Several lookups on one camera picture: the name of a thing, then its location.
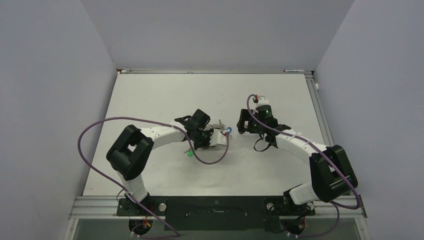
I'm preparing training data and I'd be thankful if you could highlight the large steel carabiner keyring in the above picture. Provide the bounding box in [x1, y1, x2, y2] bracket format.
[205, 119, 232, 148]

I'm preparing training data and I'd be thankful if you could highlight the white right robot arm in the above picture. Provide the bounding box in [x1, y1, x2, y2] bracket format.
[236, 105, 358, 214]

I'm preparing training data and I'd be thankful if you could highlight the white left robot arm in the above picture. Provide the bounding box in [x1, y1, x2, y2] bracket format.
[106, 109, 227, 215]

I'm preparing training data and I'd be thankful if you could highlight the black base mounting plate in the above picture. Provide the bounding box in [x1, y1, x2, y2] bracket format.
[116, 195, 316, 234]

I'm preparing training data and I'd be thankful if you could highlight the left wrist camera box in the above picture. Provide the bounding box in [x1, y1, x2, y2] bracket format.
[209, 129, 228, 147]

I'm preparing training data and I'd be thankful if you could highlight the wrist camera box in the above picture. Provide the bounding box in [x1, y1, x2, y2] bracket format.
[209, 129, 228, 147]
[253, 95, 270, 105]

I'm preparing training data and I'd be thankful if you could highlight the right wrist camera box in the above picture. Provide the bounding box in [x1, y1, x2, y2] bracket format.
[253, 95, 270, 105]

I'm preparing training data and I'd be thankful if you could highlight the aluminium right side rail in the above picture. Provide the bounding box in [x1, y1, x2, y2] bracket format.
[304, 72, 334, 146]

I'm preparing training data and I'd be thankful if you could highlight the aluminium back rail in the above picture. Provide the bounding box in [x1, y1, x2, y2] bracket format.
[117, 69, 313, 75]

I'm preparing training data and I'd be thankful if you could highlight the aluminium front frame rail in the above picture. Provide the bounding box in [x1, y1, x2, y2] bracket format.
[68, 195, 368, 220]

